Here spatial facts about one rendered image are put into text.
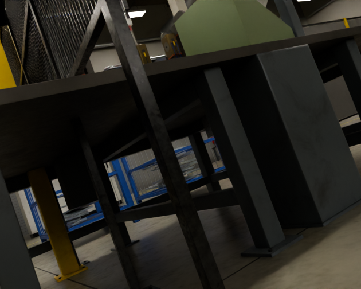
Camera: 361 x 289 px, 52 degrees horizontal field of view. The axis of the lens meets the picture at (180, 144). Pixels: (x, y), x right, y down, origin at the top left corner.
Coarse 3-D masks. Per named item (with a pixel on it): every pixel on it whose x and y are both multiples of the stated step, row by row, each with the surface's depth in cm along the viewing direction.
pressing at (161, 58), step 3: (153, 57) 208; (156, 57) 209; (159, 57) 210; (162, 57) 211; (165, 57) 216; (153, 60) 213; (156, 60) 215; (159, 60) 217; (162, 60) 219; (111, 66) 196; (114, 66) 197; (117, 66) 198; (120, 66) 199; (105, 69) 196; (108, 69) 200; (111, 69) 202
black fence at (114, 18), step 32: (32, 0) 132; (64, 0) 101; (0, 32) 226; (32, 32) 149; (64, 32) 109; (96, 32) 87; (128, 32) 75; (32, 64) 169; (64, 64) 120; (128, 64) 74; (160, 128) 73; (160, 160) 73; (96, 192) 129; (64, 224) 238; (192, 224) 72; (128, 256) 127; (192, 256) 74; (224, 288) 72
